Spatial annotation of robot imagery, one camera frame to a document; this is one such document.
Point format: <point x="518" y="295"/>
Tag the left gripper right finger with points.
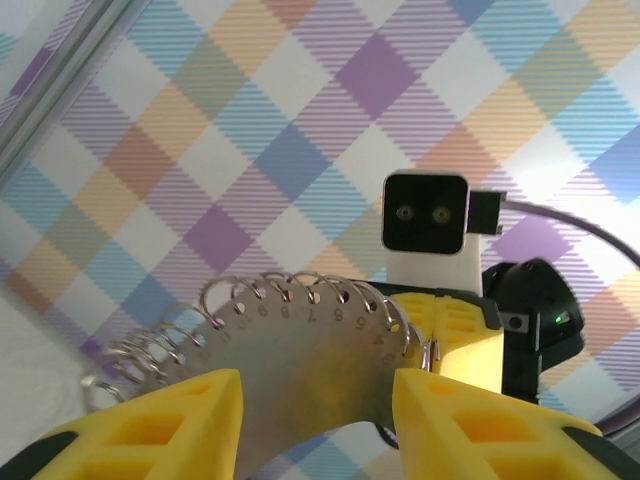
<point x="490" y="440"/>

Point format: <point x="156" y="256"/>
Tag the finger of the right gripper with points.
<point x="470" y="350"/>
<point x="422" y="312"/>

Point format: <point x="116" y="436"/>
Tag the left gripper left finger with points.
<point x="150" y="440"/>

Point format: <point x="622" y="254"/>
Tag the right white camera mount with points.
<point x="435" y="270"/>

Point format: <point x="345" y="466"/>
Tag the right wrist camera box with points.
<point x="425" y="215"/>

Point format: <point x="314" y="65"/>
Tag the aluminium frame post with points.
<point x="62" y="75"/>

